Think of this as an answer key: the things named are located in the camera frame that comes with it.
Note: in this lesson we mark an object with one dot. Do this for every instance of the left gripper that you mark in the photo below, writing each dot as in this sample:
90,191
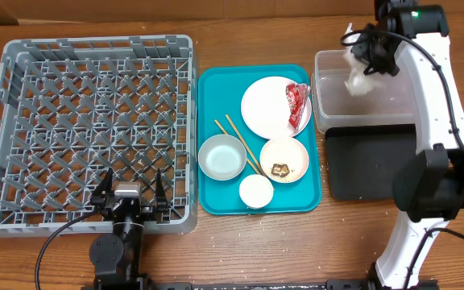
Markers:
150,213

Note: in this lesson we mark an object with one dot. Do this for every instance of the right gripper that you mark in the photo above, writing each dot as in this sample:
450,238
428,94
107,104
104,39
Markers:
371,50

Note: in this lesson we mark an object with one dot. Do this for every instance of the white napkin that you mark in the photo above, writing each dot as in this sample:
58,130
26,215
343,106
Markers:
358,84

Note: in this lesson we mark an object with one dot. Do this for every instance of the red snack wrapper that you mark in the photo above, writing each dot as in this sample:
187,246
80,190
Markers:
297,96

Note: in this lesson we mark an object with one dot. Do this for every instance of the grey bowl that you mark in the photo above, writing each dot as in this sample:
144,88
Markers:
222,157

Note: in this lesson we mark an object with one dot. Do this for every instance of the wooden chopstick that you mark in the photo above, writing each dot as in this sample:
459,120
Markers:
249,151
247,158

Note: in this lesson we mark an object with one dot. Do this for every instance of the small white cup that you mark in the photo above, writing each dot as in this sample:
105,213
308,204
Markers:
256,191

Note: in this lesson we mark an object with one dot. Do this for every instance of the pink bowl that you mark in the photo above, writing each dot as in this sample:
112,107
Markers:
288,151

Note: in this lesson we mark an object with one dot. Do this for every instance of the brown food scrap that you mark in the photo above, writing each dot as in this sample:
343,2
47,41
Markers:
280,170

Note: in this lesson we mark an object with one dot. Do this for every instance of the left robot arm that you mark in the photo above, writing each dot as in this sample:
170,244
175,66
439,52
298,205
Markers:
116,256

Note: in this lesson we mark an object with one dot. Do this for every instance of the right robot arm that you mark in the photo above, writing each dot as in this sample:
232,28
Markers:
429,190

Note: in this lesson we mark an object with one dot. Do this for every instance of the clear plastic bin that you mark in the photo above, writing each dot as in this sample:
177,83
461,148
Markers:
389,103

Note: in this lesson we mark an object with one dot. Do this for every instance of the grey plastic dish rack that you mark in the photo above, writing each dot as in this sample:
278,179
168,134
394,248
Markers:
72,108

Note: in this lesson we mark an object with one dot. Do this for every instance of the black tray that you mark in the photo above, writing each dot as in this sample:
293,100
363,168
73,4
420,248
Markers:
362,160

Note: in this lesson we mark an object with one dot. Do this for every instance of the large white plate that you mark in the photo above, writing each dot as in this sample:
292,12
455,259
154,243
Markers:
266,111

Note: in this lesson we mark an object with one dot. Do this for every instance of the teal serving tray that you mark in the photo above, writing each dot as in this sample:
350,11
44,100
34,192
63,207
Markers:
220,92

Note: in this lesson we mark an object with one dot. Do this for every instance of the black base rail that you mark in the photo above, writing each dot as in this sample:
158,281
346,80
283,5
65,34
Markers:
328,285

